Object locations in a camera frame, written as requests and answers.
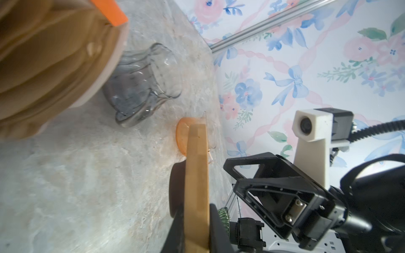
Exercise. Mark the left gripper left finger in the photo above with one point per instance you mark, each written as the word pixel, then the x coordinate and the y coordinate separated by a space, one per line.
pixel 175 241

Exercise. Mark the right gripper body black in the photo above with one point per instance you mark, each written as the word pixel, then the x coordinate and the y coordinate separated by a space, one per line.
pixel 308 216

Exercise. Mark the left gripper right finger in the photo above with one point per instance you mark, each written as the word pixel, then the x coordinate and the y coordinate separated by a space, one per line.
pixel 218 238

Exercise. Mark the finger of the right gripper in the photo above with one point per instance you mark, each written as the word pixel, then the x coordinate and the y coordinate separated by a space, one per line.
pixel 265 202
pixel 273 172

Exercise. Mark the green glass dripper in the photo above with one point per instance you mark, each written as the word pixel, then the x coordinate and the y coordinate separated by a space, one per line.
pixel 225 219

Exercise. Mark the orange glass carafe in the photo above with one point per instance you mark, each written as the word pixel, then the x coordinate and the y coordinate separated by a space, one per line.
pixel 182 132

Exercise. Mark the coffee filter pack orange clip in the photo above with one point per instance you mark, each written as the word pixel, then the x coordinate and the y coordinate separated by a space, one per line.
pixel 55 55

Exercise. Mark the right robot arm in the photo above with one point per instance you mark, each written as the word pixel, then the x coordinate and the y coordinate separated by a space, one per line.
pixel 368 213

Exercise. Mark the grey glass carafe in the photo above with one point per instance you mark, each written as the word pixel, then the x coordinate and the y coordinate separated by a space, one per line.
pixel 141 83

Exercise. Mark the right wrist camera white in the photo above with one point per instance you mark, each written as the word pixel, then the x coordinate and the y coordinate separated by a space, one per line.
pixel 319 131

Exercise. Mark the right corner aluminium post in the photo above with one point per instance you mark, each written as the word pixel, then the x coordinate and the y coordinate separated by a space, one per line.
pixel 270 23

